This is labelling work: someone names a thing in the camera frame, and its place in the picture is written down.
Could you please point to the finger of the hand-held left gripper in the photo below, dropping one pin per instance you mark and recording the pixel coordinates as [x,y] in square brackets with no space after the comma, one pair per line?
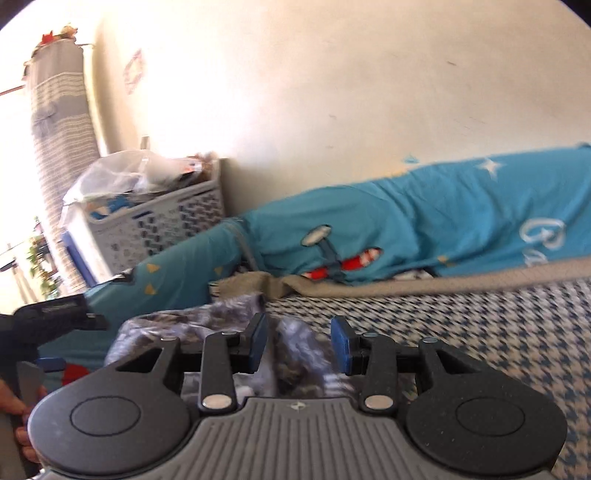
[51,364]
[97,321]

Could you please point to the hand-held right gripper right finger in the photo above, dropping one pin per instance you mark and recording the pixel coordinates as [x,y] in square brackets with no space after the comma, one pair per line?
[340,346]

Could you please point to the grey striped hanging cloth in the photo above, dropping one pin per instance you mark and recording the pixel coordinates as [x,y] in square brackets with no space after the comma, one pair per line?
[60,138]

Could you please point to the white perforated basket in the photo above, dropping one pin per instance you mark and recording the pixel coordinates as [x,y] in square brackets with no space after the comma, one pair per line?
[157,226]

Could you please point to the teal star print cushion cover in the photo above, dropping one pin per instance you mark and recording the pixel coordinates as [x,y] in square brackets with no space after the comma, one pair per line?
[438,217]

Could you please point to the green potted plant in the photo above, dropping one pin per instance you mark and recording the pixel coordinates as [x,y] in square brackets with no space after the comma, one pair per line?
[44,258]

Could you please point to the teal triangle print cushion cover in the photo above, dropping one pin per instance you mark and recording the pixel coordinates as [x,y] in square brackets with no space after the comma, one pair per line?
[175,267]

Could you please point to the grey printed fleece jacket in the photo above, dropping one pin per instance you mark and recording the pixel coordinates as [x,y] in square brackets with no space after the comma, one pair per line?
[295,350]

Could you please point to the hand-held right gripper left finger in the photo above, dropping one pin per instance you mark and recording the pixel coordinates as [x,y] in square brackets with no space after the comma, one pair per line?
[258,344]

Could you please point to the pink wall sticker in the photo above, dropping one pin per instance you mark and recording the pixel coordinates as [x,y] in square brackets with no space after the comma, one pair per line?
[134,71]

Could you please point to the person's left hand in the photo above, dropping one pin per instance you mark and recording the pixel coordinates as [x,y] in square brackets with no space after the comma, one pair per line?
[14,399]

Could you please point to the clear plastic bag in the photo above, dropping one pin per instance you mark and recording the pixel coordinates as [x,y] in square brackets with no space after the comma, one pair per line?
[124,173]

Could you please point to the houndstooth bed cover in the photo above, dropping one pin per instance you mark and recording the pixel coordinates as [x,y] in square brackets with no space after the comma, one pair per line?
[485,332]

